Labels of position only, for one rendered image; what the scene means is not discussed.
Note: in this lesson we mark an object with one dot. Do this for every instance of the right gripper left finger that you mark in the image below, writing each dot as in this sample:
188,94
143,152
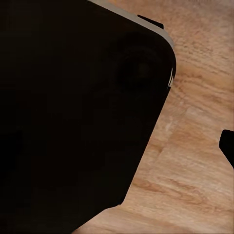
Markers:
11,147

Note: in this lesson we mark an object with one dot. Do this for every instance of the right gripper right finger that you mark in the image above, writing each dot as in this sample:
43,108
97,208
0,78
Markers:
226,144

